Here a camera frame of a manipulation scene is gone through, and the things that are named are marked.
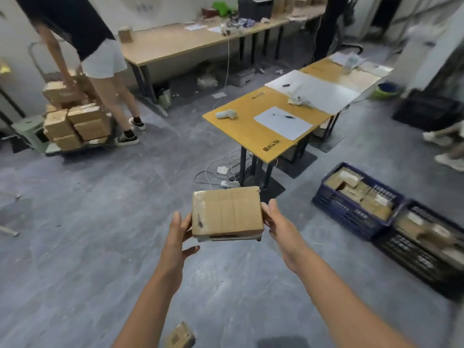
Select thin brown box wide label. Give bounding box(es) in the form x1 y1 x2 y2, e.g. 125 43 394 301
369 191 394 209

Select green plastic bowl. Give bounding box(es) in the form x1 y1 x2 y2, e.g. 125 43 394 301
373 82 404 101

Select large white board sheet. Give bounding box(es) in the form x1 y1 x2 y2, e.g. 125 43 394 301
264 69 362 116

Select black storage crate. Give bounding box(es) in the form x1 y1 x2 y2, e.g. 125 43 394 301
391 89 462 132

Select brown box square white label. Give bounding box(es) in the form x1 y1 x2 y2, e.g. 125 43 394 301
394 211 425 236

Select blue plastic crate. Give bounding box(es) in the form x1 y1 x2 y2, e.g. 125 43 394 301
311 161 406 242

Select person's right hand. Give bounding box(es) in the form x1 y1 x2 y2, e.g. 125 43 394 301
261 198 313 275

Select person's left forearm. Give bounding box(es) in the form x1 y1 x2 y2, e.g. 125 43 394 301
111 274 183 348

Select medium plain brown seamed box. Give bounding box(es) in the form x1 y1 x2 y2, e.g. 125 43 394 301
360 197 382 215

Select square brown box clear tape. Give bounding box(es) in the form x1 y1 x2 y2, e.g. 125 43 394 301
324 175 346 191

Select green plastic stool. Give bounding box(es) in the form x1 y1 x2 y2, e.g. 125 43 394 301
10 115 50 155

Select brown cardboard box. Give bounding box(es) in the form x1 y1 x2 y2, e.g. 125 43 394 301
117 25 134 44

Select black machine case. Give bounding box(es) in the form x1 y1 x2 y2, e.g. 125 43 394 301
237 0 276 22

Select white paper pad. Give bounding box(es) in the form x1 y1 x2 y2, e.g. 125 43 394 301
362 62 394 78

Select person's right leg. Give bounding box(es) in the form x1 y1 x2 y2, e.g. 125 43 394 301
256 335 310 348

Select small brown box square mark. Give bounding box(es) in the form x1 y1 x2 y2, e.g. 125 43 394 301
162 321 197 348

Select brown box peeling white label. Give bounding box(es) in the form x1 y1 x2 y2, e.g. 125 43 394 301
337 167 364 189

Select person's right forearm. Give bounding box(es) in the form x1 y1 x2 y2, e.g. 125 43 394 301
294 255 418 348

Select person's left hand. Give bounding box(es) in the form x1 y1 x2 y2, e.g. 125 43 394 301
158 210 201 291

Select loose white paper sheets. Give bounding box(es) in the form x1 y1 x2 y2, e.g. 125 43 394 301
331 52 367 68

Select crumpled green plastic bag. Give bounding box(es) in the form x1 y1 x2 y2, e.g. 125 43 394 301
211 0 238 17

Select black plastic crate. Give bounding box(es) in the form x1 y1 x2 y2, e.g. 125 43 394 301
372 199 464 302

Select small brown box amber tape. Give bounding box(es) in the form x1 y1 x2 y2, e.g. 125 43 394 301
373 204 393 223

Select brown box round hole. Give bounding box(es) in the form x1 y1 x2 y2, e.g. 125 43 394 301
339 186 363 204

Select white hanging cable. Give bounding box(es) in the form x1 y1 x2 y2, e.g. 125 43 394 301
220 30 233 89

